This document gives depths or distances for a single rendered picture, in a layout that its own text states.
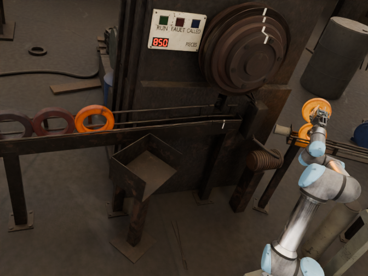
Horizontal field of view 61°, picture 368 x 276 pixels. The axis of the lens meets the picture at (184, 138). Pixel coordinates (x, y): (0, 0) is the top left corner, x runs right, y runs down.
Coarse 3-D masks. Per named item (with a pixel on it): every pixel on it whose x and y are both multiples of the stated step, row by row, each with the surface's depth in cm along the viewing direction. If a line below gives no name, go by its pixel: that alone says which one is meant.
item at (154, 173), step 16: (144, 144) 155; (160, 144) 153; (112, 160) 136; (128, 160) 150; (144, 160) 155; (160, 160) 157; (176, 160) 151; (112, 176) 141; (128, 176) 134; (144, 176) 147; (160, 176) 149; (128, 192) 139; (144, 192) 141; (144, 208) 163; (112, 240) 183; (128, 240) 183; (144, 240) 188; (128, 256) 178
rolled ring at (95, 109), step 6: (84, 108) 148; (90, 108) 147; (96, 108) 147; (102, 108) 149; (78, 114) 148; (84, 114) 147; (90, 114) 149; (102, 114) 151; (108, 114) 152; (78, 120) 148; (108, 120) 154; (78, 126) 151; (84, 126) 155; (108, 126) 157; (108, 132) 159
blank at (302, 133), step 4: (304, 124) 188; (308, 124) 185; (300, 128) 190; (304, 128) 186; (308, 128) 185; (300, 132) 188; (304, 132) 187; (300, 136) 190; (304, 136) 189; (300, 140) 191; (304, 144) 192
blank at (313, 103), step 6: (306, 102) 180; (312, 102) 177; (318, 102) 176; (324, 102) 175; (306, 108) 180; (312, 108) 179; (330, 108) 176; (306, 114) 182; (330, 114) 178; (306, 120) 184
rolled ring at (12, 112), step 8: (0, 112) 135; (8, 112) 136; (16, 112) 138; (0, 120) 136; (16, 120) 139; (24, 120) 140; (32, 128) 144; (0, 136) 142; (8, 136) 146; (16, 136) 147; (24, 136) 145
